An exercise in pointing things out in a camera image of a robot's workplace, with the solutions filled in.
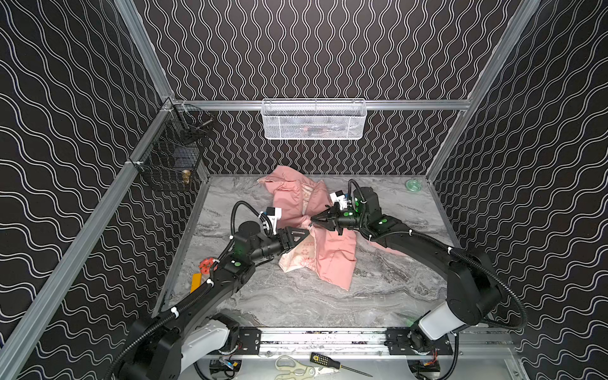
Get white wire mesh basket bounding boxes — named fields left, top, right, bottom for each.
left=261, top=98, right=367, bottom=140

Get scissors with pale handles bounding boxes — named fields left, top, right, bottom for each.
left=275, top=356, right=338, bottom=380

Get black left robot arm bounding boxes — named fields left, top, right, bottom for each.
left=104, top=222, right=310, bottom=379

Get red tape roll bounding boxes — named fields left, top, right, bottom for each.
left=199, top=257, right=217, bottom=276

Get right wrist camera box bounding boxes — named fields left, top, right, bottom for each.
left=329, top=190, right=348, bottom=210

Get black wire basket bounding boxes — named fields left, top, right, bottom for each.
left=135, top=104, right=215, bottom=193

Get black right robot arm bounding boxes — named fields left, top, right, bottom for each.
left=311, top=187, right=529, bottom=349

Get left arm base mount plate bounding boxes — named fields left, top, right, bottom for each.
left=226, top=327, right=262, bottom=356

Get pink zip-up jacket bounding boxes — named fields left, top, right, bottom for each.
left=257, top=165, right=409, bottom=291

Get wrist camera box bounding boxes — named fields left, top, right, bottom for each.
left=329, top=190, right=348, bottom=210
left=264, top=207, right=282, bottom=231

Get small brass bell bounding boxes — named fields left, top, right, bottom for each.
left=181, top=169, right=192, bottom=185

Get yellow block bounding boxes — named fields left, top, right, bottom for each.
left=190, top=272, right=202, bottom=293

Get black yellow screwdriver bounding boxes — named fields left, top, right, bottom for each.
left=310, top=352, right=372, bottom=378

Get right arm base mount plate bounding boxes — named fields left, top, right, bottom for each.
left=384, top=328, right=453, bottom=356

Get green transparent lid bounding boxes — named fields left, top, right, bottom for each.
left=405, top=178, right=423, bottom=193

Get aluminium front rail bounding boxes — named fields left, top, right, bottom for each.
left=135, top=326, right=516, bottom=359

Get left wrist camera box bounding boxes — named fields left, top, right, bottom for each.
left=264, top=207, right=282, bottom=231

